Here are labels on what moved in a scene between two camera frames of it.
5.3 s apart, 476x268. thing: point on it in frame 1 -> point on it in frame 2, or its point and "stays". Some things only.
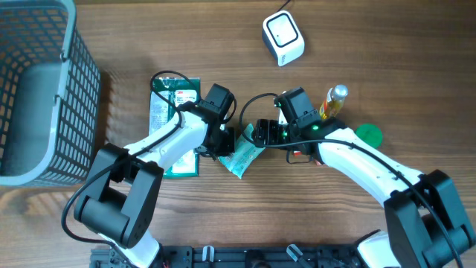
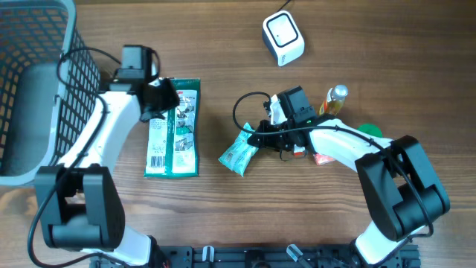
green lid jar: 370,133 stays
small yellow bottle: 334,103 stays
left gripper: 229,146 -> 172,99
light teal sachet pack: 245,152 stays
